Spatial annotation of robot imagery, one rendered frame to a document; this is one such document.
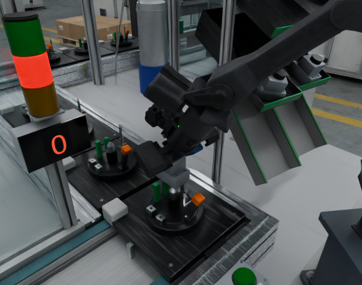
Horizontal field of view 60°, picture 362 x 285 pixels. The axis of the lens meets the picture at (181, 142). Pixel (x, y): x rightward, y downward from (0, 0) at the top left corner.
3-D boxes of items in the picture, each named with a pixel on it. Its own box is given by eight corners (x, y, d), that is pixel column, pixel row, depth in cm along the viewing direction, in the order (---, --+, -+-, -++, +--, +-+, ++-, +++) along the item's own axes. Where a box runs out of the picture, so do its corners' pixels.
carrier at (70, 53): (115, 55, 186) (113, 33, 180) (79, 64, 172) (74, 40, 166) (94, 47, 201) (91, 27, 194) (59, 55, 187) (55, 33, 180)
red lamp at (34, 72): (59, 82, 51) (52, 52, 48) (27, 91, 48) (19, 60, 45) (46, 75, 54) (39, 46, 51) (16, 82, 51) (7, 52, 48)
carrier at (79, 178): (172, 172, 89) (172, 135, 83) (99, 214, 75) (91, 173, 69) (124, 140, 104) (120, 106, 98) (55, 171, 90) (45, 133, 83)
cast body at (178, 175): (190, 180, 67) (190, 154, 63) (175, 190, 64) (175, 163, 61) (164, 164, 72) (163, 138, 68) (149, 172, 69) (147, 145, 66)
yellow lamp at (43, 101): (64, 110, 54) (59, 83, 51) (35, 120, 51) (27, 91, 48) (52, 101, 57) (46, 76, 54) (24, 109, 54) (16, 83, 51)
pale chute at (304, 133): (315, 148, 94) (327, 143, 90) (286, 162, 87) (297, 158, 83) (275, 65, 97) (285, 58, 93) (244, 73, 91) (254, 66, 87)
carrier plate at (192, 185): (245, 220, 74) (246, 214, 73) (170, 284, 60) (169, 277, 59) (176, 175, 88) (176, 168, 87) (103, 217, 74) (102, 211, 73)
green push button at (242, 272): (258, 282, 60) (259, 276, 59) (246, 296, 58) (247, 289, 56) (241, 269, 62) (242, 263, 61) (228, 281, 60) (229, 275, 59)
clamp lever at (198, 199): (195, 216, 68) (206, 198, 63) (189, 221, 67) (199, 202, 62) (185, 204, 70) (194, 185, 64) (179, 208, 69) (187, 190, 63)
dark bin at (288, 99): (298, 99, 75) (315, 77, 69) (259, 113, 69) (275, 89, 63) (232, 29, 87) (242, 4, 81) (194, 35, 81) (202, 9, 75)
